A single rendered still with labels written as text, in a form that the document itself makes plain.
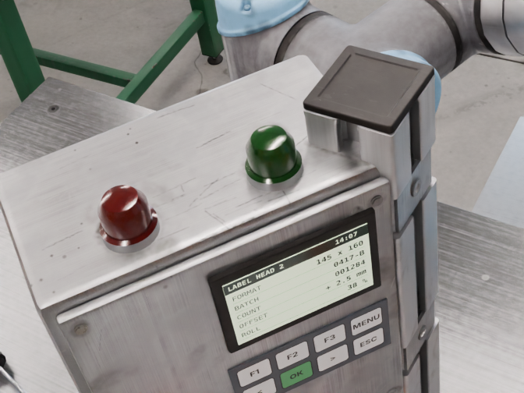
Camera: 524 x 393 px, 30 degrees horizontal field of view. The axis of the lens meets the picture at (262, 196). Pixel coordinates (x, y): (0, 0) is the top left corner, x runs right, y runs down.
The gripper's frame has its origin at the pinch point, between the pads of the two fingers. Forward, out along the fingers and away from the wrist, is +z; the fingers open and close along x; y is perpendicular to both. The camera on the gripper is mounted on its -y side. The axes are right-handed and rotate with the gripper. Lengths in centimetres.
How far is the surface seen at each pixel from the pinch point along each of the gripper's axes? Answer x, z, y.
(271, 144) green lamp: -29, -50, 21
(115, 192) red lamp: -34, -50, 16
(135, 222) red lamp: -34, -49, 17
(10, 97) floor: 92, 100, -155
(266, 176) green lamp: -29, -48, 21
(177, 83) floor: 114, 100, -109
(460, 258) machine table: 19.3, 17.0, 11.8
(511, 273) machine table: 19.4, 17.0, 18.3
